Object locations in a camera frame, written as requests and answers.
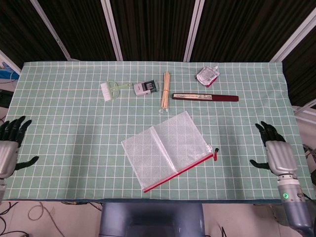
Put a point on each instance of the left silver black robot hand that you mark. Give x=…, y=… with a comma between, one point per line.
x=7, y=155

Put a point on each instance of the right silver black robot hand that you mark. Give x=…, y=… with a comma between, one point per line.
x=281, y=158

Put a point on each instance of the clear mesh zipper pouch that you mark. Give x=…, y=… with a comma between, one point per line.
x=163, y=148

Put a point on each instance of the green white checkered tablecloth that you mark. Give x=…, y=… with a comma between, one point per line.
x=61, y=123

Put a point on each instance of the dark red folding fan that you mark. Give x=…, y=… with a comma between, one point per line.
x=222, y=98

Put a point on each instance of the black curtain panel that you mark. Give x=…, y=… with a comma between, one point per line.
x=153, y=29
x=17, y=29
x=81, y=29
x=303, y=74
x=247, y=29

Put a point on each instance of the crumpled clear plastic pouch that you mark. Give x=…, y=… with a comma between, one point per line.
x=207, y=75

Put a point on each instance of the green white cleaning brush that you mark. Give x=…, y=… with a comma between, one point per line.
x=109, y=90

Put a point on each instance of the dark teal table underlay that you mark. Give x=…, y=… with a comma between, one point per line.
x=160, y=202

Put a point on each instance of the wooden sticks bundle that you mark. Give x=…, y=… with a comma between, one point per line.
x=165, y=89

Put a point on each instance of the grey blue robot torso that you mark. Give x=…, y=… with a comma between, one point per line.
x=153, y=219

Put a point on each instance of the grey black date stamp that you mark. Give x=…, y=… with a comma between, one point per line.
x=143, y=89

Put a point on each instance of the white frame post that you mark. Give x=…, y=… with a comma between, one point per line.
x=51, y=32
x=293, y=37
x=112, y=29
x=195, y=29
x=10, y=61

